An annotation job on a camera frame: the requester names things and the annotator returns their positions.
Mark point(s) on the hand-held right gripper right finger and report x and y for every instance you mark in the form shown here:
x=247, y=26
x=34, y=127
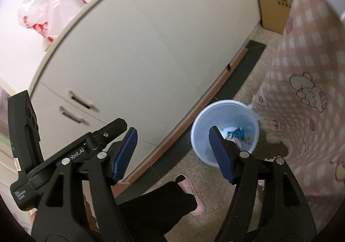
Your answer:
x=222, y=155

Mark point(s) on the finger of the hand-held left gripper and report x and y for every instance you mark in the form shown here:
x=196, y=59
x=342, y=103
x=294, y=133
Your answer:
x=113, y=128

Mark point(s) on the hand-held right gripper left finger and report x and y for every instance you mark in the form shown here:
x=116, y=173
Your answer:
x=125, y=153

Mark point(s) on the blue snack packet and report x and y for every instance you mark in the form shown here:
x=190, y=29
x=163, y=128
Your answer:
x=237, y=133

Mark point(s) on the blue plastic bin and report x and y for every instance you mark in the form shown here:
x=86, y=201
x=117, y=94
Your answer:
x=202, y=134

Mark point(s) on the pink slipper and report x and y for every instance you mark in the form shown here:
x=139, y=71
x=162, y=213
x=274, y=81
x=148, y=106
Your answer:
x=192, y=193

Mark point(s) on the person's black trouser leg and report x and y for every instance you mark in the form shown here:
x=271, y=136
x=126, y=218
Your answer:
x=161, y=209

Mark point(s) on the white low cabinet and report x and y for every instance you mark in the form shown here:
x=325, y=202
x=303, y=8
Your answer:
x=148, y=42

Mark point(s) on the pink checked cartoon tablecloth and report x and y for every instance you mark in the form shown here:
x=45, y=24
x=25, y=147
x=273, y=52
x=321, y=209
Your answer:
x=310, y=69

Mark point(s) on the white plastic bag red print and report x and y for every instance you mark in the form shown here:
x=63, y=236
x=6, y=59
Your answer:
x=45, y=13

